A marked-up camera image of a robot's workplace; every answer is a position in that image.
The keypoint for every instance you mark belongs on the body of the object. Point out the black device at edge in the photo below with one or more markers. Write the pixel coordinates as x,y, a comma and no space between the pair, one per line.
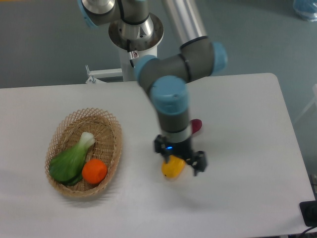
309,212

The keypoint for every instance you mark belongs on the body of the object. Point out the purple sweet potato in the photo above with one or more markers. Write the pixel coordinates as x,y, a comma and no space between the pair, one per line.
196,125

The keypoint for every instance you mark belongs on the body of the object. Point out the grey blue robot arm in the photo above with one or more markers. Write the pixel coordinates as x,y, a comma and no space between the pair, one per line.
134,29

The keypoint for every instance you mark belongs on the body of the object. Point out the yellow mango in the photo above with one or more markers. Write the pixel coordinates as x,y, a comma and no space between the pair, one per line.
173,168

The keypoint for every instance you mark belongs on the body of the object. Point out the green bok choy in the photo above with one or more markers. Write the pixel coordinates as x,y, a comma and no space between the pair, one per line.
66,168

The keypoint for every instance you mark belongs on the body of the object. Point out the blue plastic bag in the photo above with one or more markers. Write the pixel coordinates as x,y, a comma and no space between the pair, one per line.
306,9

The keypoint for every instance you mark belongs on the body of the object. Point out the woven wicker basket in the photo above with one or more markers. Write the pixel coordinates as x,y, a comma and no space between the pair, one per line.
107,132

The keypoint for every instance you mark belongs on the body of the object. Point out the orange fruit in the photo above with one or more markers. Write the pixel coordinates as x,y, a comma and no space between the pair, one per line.
94,171

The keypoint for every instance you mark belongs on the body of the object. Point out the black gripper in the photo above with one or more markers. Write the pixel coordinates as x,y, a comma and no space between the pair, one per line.
183,150

